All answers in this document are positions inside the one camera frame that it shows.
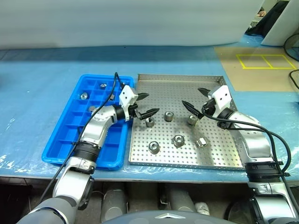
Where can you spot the small white rounded object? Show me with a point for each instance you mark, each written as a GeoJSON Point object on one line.
{"type": "Point", "coordinates": [202, 208]}

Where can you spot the yellow tape rectangle marking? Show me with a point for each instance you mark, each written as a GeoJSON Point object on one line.
{"type": "Point", "coordinates": [268, 67]}

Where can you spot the white foam backdrop sheet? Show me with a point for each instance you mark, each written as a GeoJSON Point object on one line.
{"type": "Point", "coordinates": [116, 23]}

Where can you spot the blue compartment tray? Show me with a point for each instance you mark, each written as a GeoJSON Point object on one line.
{"type": "Point", "coordinates": [65, 140]}

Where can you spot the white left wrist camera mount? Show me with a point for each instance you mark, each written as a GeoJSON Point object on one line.
{"type": "Point", "coordinates": [127, 95]}

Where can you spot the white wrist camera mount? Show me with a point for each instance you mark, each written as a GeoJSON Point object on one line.
{"type": "Point", "coordinates": [127, 95]}
{"type": "Point", "coordinates": [223, 96]}

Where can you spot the grey blue robot torso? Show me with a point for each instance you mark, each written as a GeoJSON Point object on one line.
{"type": "Point", "coordinates": [163, 219]}

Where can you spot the white board panel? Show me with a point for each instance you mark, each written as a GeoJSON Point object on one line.
{"type": "Point", "coordinates": [280, 35]}

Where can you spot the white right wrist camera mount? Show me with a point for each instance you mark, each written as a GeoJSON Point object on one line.
{"type": "Point", "coordinates": [223, 96]}

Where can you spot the dark rounded dome shape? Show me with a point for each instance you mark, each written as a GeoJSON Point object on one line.
{"type": "Point", "coordinates": [238, 210]}

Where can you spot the brown table mat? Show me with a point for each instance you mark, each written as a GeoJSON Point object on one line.
{"type": "Point", "coordinates": [257, 78]}

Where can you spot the perforated metal tray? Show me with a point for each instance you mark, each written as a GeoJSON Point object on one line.
{"type": "Point", "coordinates": [175, 98]}

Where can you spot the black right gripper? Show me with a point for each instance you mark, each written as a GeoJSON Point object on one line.
{"type": "Point", "coordinates": [210, 108]}

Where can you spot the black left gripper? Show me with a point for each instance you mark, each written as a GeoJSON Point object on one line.
{"type": "Point", "coordinates": [134, 112]}

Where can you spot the metal nut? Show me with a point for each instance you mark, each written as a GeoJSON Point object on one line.
{"type": "Point", "coordinates": [192, 120]}
{"type": "Point", "coordinates": [178, 141]}
{"type": "Point", "coordinates": [149, 122]}
{"type": "Point", "coordinates": [168, 116]}
{"type": "Point", "coordinates": [154, 148]}

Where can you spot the grey rounded cylinder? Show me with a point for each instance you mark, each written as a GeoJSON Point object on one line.
{"type": "Point", "coordinates": [114, 203]}
{"type": "Point", "coordinates": [181, 199]}

